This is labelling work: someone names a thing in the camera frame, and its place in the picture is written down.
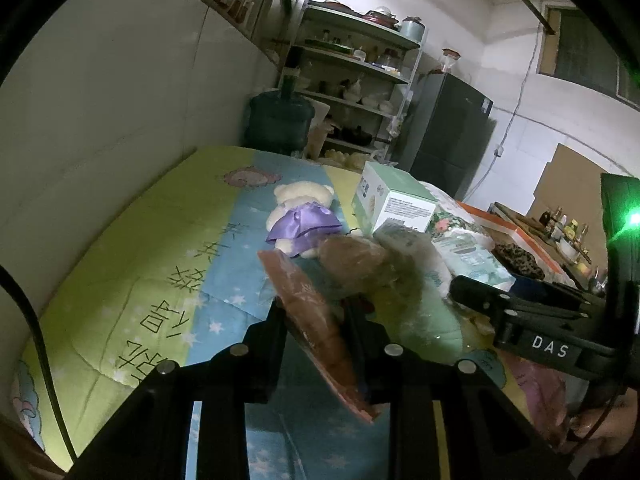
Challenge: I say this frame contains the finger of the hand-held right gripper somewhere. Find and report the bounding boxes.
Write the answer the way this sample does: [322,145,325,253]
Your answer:
[449,275,608,326]

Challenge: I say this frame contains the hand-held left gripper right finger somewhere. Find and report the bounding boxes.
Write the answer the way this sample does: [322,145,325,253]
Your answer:
[344,304,576,480]

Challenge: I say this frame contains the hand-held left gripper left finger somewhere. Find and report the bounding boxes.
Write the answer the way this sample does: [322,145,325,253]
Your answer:
[65,302,288,480]

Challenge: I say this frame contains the green pack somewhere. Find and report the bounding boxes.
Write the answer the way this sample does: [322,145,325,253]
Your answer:
[432,227,516,291]

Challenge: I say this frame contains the orange-rimmed cardboard box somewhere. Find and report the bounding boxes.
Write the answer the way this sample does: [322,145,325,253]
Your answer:
[457,200,568,286]

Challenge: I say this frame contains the leopard print soft pouch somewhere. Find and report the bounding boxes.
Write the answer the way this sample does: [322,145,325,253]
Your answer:
[492,242,546,281]

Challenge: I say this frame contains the person's right hand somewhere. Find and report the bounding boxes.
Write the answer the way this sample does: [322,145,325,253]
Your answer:
[570,400,633,461]

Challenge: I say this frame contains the brown fuzzy plush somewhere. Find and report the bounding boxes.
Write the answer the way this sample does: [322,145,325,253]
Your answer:
[317,235,428,311]

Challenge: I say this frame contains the floral tissue pack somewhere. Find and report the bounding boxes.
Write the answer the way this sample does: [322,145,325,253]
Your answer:
[424,195,488,241]

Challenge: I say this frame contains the row of condiment bottles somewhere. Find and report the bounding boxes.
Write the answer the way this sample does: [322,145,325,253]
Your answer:
[537,205,593,266]

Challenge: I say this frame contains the white plastic tissue pack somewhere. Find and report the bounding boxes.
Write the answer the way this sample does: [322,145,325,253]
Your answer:
[372,222,453,291]

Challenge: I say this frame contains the white teddy bear purple dress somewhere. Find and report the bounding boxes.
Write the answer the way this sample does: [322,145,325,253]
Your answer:
[265,182,343,260]

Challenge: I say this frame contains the green and white carton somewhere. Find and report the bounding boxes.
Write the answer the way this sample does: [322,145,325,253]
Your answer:
[351,161,440,235]

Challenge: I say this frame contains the dark grey refrigerator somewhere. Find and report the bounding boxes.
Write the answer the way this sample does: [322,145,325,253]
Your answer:
[397,71,496,200]

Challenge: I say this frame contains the white paper sack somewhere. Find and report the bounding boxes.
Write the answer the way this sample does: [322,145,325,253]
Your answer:
[305,100,333,158]

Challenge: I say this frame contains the blue water jug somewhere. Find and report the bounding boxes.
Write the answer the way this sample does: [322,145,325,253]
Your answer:
[243,67,316,156]

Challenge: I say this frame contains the window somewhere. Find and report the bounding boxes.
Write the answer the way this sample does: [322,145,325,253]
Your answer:
[537,2,633,101]

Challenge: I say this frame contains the white metal shelf rack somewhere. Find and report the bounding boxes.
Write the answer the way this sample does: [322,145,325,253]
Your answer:
[272,0,426,161]

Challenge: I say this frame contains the teal pot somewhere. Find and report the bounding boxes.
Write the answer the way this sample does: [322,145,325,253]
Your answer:
[400,16,427,43]

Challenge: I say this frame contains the red pot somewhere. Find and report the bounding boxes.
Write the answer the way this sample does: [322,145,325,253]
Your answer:
[362,6,401,26]

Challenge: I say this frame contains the cardboard sheets on wall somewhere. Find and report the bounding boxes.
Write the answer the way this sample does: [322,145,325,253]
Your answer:
[530,142,631,241]

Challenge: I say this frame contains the white wall cable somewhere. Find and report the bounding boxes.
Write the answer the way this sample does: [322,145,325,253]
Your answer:
[467,5,548,198]

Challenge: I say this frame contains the black cable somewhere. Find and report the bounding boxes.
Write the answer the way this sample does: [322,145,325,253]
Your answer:
[0,265,81,461]

